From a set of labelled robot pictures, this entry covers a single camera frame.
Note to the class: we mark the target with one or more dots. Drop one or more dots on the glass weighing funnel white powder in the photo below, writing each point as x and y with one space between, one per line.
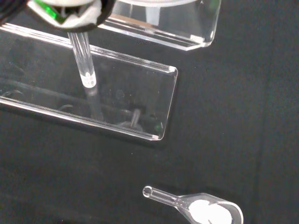
205 210

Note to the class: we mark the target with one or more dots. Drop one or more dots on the black bench cloth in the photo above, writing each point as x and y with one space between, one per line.
70 175

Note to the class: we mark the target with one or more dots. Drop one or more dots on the clear acrylic funnel stand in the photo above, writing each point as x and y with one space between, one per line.
140 93

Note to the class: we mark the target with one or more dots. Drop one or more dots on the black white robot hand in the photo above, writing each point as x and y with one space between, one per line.
79 16

